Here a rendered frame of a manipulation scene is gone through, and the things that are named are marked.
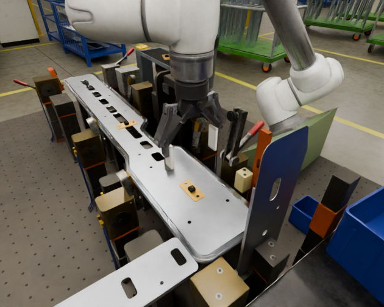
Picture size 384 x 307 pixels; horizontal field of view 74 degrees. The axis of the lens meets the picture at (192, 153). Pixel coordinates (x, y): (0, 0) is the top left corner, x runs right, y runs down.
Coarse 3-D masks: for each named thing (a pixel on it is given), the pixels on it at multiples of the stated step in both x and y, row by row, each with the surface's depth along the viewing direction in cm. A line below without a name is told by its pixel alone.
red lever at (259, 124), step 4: (256, 124) 78; (260, 124) 77; (264, 124) 78; (252, 128) 78; (256, 128) 77; (260, 128) 78; (248, 132) 78; (252, 132) 77; (256, 132) 77; (244, 136) 78; (248, 136) 77; (252, 136) 78; (244, 140) 77; (248, 140) 78; (240, 144) 77; (244, 144) 78; (240, 148) 77; (228, 156) 77
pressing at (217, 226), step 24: (120, 96) 127; (96, 120) 109; (144, 120) 108; (120, 144) 94; (144, 168) 83; (192, 168) 83; (144, 192) 75; (168, 192) 74; (216, 192) 74; (168, 216) 67; (192, 216) 67; (216, 216) 67; (240, 216) 67; (192, 240) 61; (216, 240) 61; (240, 240) 62
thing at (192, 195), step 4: (188, 180) 78; (180, 184) 77; (184, 184) 77; (188, 184) 77; (192, 184) 77; (184, 188) 75; (188, 188) 74; (196, 188) 75; (188, 192) 74; (192, 192) 74; (196, 192) 74; (200, 192) 74; (192, 196) 73; (200, 196) 73; (204, 196) 73; (196, 200) 71
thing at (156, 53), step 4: (160, 48) 140; (144, 52) 134; (148, 52) 134; (152, 52) 134; (156, 52) 134; (160, 52) 134; (164, 52) 134; (168, 52) 134; (152, 56) 128; (156, 56) 128; (160, 56) 128; (160, 60) 123; (164, 60) 123; (168, 60) 123; (168, 64) 118
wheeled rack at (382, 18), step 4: (344, 12) 814; (348, 16) 780; (356, 16) 766; (368, 16) 750; (372, 16) 749; (376, 16) 749; (380, 16) 749; (348, 20) 857; (372, 20) 742; (380, 20) 729
